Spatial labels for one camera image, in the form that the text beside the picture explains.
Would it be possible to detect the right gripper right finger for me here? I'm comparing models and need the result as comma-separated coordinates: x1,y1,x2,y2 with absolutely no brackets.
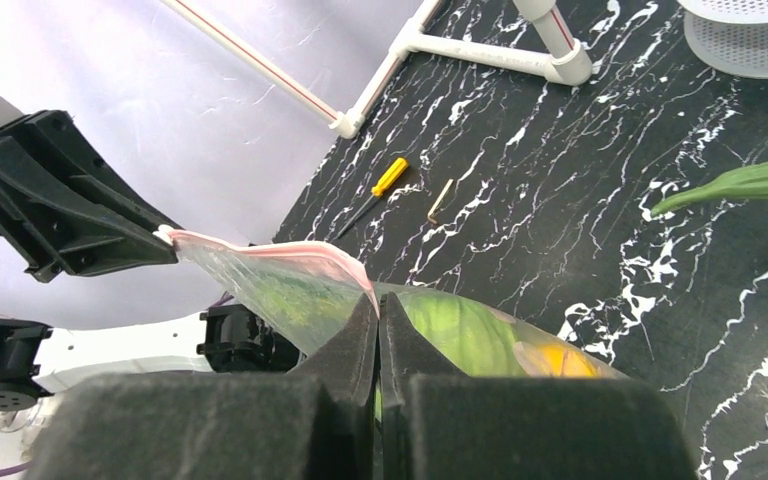
379,293,696,479

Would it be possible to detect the clear pink zip top bag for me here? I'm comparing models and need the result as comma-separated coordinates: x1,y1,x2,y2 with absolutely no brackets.
155,225,627,380

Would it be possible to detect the white PVC pipe frame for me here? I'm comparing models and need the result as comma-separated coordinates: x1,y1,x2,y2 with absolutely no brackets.
164,1,593,139

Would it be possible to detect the green toy okra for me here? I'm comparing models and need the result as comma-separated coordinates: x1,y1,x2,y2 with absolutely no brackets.
650,161,768,218

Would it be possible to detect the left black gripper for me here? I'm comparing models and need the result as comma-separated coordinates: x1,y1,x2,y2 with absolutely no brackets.
0,96,178,283

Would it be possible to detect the orange handled screwdriver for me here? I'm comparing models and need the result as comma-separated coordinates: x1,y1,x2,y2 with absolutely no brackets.
332,157,409,241

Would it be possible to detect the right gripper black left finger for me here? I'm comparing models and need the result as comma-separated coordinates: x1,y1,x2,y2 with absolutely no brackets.
27,297,378,479

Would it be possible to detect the green toy cabbage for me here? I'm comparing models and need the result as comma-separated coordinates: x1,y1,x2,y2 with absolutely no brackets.
394,287,526,377

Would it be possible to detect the grey filament spool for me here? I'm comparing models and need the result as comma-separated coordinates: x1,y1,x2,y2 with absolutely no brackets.
678,0,768,80

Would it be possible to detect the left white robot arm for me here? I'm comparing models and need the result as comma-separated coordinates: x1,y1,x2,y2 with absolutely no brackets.
0,96,300,431

